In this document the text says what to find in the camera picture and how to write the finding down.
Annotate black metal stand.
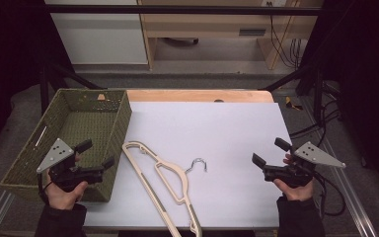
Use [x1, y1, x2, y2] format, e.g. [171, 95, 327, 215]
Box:
[261, 63, 325, 123]
[38, 62, 104, 117]

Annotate white cabinet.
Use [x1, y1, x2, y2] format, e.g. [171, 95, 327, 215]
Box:
[43, 0, 149, 66]

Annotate beige plastic clothes hanger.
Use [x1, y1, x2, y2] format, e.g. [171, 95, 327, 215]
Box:
[121, 140, 209, 237]

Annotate yellow and black tool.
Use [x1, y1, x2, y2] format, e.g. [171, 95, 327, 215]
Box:
[284, 96, 304, 112]

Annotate white table sheet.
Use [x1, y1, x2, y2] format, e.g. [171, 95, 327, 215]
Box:
[82, 101, 294, 230]

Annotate black horizontal frame bar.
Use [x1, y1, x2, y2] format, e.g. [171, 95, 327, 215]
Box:
[43, 4, 324, 17]

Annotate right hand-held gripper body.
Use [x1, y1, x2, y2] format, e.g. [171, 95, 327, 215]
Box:
[263, 141, 346, 190]

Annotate black chair base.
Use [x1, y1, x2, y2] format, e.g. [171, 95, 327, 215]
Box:
[162, 37, 199, 46]

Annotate green woven basket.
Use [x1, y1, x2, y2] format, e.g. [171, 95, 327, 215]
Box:
[0, 88, 133, 203]

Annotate black floor cables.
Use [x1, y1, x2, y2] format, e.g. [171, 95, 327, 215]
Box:
[289, 82, 343, 149]

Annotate hanging black cables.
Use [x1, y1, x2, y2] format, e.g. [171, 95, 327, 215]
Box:
[265, 1, 305, 70]

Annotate person's right hand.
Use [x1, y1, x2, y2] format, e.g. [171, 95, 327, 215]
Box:
[272, 179, 315, 202]

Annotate person's left hand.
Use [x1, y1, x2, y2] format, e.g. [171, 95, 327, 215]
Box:
[44, 177, 90, 211]

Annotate light wooden desk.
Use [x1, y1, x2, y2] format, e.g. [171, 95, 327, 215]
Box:
[137, 0, 325, 71]

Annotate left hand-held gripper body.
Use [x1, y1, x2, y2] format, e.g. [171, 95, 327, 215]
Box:
[36, 137, 106, 193]

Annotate right hand-held gripper cable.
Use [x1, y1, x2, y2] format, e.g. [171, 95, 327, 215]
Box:
[312, 171, 347, 217]

